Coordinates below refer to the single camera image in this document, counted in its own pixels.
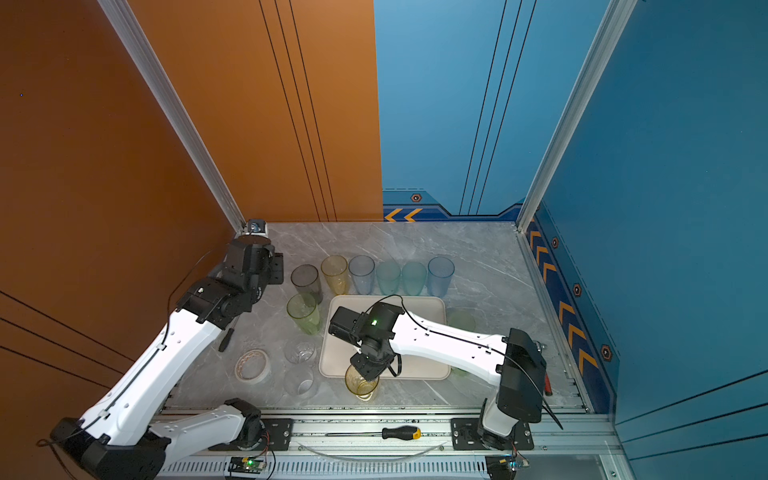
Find green glass left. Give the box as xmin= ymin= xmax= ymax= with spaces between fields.
xmin=286 ymin=293 xmax=320 ymax=335

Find clear glass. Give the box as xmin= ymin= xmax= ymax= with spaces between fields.
xmin=283 ymin=364 xmax=319 ymax=399
xmin=284 ymin=337 xmax=317 ymax=365

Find teal glass left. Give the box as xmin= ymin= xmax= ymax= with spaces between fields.
xmin=376 ymin=260 xmax=401 ymax=296

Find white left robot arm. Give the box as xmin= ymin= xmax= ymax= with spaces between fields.
xmin=37 ymin=233 xmax=284 ymax=479

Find light blue glass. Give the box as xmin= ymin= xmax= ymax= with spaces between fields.
xmin=348 ymin=255 xmax=375 ymax=295

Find teal glass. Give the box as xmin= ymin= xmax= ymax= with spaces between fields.
xmin=401 ymin=261 xmax=427 ymax=296
xmin=376 ymin=260 xmax=401 ymax=296

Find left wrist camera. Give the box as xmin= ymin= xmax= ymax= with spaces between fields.
xmin=244 ymin=219 xmax=268 ymax=237

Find green circuit board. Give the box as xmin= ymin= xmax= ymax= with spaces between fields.
xmin=226 ymin=457 xmax=270 ymax=479
xmin=485 ymin=455 xmax=530 ymax=480

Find black marker pen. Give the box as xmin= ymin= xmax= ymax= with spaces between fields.
xmin=218 ymin=327 xmax=235 ymax=353

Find blue tall glass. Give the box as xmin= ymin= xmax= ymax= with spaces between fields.
xmin=426 ymin=256 xmax=455 ymax=298

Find grey smoked glass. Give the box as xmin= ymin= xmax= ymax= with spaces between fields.
xmin=290 ymin=264 xmax=323 ymax=304

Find left green circuit board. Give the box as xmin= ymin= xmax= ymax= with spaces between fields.
xmin=226 ymin=457 xmax=270 ymax=479

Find black yellow screwdriver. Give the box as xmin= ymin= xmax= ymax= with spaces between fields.
xmin=326 ymin=425 xmax=422 ymax=441

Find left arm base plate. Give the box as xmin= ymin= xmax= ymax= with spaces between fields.
xmin=208 ymin=418 xmax=294 ymax=452

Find clear glass lower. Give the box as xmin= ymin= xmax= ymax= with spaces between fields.
xmin=283 ymin=364 xmax=319 ymax=399

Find yellow ribbed glass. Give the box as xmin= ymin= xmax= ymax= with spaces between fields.
xmin=344 ymin=365 xmax=380 ymax=401

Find right green circuit board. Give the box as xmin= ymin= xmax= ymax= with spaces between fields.
xmin=485 ymin=455 xmax=530 ymax=480

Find pale green glass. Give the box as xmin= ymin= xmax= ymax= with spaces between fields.
xmin=447 ymin=309 xmax=477 ymax=332

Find tape roll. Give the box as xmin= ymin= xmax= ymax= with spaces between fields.
xmin=234 ymin=349 xmax=271 ymax=384

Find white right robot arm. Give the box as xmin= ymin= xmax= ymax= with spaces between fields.
xmin=328 ymin=295 xmax=551 ymax=450

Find teal glass right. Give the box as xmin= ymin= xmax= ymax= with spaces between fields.
xmin=401 ymin=261 xmax=427 ymax=296

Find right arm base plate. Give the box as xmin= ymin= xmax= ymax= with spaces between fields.
xmin=450 ymin=417 xmax=535 ymax=451

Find aluminium front rail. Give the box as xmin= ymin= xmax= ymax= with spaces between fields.
xmin=158 ymin=408 xmax=634 ymax=479

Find yellow tall glass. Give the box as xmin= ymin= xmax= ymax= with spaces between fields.
xmin=321 ymin=255 xmax=349 ymax=295

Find clear cable on rail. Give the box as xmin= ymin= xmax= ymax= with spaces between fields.
xmin=295 ymin=440 xmax=448 ymax=463

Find clear glass upper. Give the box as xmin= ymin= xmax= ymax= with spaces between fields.
xmin=284 ymin=337 xmax=317 ymax=365

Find cream rectangular tray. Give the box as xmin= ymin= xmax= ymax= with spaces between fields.
xmin=319 ymin=295 xmax=451 ymax=380

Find red handled tool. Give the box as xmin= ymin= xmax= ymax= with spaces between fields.
xmin=543 ymin=374 xmax=553 ymax=397

